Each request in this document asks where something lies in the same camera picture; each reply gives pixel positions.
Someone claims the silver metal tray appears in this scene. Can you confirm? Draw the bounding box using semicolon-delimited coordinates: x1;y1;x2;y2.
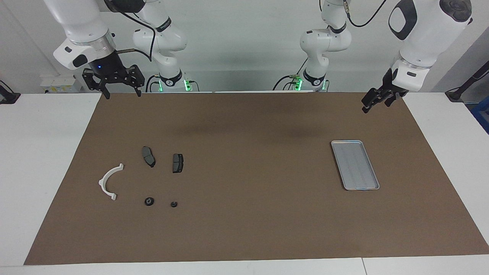
331;140;380;191

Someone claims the white background box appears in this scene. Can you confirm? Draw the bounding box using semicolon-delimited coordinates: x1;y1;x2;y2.
40;74;83;93

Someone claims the long dark brake pad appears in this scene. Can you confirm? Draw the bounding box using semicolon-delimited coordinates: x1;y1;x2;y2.
142;146;156;168

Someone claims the black angled stand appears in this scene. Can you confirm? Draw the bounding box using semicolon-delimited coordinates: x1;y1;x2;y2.
445;61;489;103

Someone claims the blue bin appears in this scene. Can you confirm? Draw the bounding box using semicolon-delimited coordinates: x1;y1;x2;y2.
471;101;489;134

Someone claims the black table clamp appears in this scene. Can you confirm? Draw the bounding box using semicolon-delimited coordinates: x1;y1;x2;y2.
0;80;21;104

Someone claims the brown table mat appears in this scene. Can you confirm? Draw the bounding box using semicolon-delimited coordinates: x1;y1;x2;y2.
24;92;489;265

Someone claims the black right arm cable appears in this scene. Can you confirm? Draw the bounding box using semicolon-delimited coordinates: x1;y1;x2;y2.
115;10;157;62

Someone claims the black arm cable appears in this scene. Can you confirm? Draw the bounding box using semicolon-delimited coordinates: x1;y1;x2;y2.
344;0;387;28
115;10;157;62

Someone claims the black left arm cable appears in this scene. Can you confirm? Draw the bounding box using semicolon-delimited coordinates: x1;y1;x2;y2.
344;0;387;28

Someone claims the white curved plastic bracket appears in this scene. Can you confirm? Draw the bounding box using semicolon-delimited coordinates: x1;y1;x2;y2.
99;163;124;201

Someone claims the black left base cable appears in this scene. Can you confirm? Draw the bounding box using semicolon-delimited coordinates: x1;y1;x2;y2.
273;57;309;91

